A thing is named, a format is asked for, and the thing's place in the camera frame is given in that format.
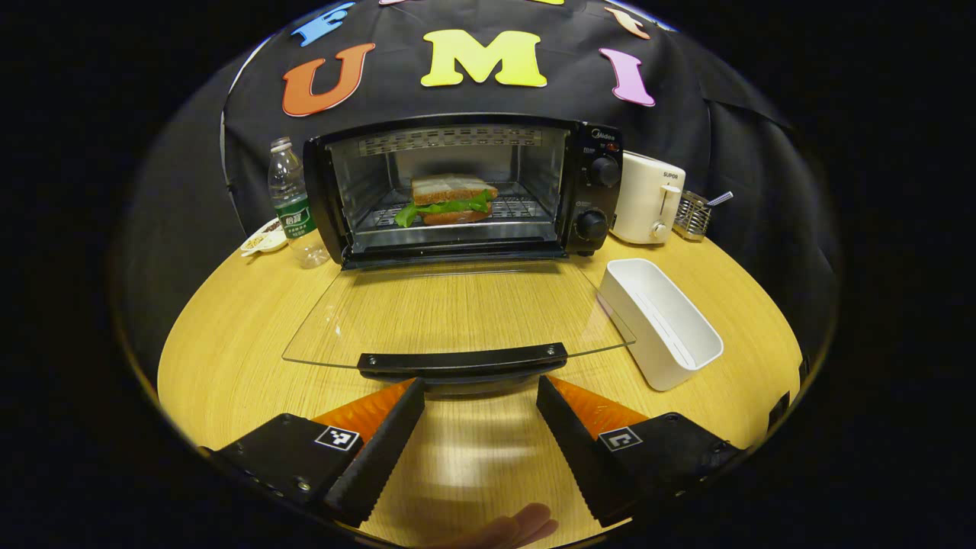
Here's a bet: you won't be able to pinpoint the sandwich with green lettuce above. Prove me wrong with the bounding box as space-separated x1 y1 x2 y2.
394 174 499 228

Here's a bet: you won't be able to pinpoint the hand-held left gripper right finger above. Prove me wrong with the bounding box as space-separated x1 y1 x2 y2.
535 375 748 529

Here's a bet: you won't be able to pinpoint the clear plastic water bottle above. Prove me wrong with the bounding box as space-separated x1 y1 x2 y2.
268 137 331 269

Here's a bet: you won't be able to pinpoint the black backdrop cloth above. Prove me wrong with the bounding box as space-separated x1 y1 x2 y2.
114 0 840 367

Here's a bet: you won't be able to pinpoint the black electric oven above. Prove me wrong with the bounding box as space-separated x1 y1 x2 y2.
281 113 637 384

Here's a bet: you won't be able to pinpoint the white toaster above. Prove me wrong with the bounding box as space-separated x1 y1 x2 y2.
610 150 686 246

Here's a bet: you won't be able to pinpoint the white divided condiment dish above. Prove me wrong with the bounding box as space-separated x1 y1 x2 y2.
240 219 289 257

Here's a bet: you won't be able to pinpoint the metal mesh utensil holder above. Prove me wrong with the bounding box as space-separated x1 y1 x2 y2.
674 191 714 243

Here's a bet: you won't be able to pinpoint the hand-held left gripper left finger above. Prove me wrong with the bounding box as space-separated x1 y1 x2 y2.
204 377 426 529

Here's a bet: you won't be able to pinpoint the white rectangular tray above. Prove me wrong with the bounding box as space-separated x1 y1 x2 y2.
599 258 724 392

